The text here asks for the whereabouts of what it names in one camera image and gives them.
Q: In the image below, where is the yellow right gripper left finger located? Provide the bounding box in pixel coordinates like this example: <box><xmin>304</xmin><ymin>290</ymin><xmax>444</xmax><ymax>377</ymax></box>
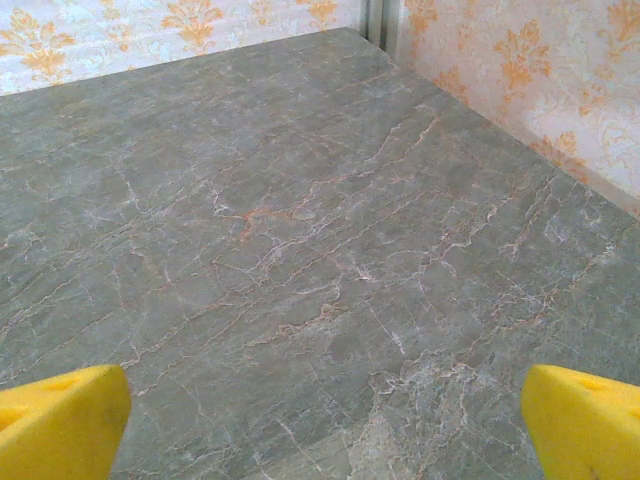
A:
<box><xmin>0</xmin><ymin>364</ymin><xmax>133</xmax><ymax>480</ymax></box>

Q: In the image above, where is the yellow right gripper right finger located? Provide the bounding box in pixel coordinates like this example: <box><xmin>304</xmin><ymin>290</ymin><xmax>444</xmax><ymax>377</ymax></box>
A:
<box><xmin>521</xmin><ymin>363</ymin><xmax>640</xmax><ymax>480</ymax></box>

